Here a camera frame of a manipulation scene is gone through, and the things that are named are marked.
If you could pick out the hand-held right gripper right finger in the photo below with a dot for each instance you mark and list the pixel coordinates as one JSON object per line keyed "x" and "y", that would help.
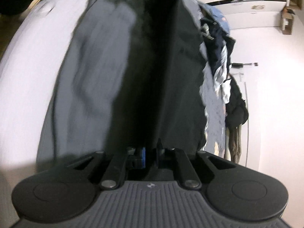
{"x": 163, "y": 158}

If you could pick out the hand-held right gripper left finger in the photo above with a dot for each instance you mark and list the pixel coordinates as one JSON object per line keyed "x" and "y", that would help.
{"x": 143, "y": 156}

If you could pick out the black t-shirt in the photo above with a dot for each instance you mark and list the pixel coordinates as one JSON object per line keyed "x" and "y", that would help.
{"x": 154, "y": 76}

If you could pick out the olive folded blanket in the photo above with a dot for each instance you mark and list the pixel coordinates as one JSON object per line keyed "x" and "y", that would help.
{"x": 234, "y": 142}

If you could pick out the white wardrobe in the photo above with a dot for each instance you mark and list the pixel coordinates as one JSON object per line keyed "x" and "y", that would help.
{"x": 249, "y": 14}

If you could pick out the navy garment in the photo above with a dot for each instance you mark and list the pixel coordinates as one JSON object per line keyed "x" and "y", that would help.
{"x": 218, "y": 49}

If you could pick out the black puffer jacket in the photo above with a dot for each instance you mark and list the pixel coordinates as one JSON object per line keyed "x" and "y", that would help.
{"x": 237, "y": 104}

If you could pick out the grey quilted blanket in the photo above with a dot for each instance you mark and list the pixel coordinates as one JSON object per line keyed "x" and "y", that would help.
{"x": 83, "y": 87}

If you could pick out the black hairbrush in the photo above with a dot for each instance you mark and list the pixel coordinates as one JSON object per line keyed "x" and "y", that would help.
{"x": 244, "y": 64}

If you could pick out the cardboard box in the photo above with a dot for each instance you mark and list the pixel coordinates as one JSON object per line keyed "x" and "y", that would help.
{"x": 287, "y": 21}

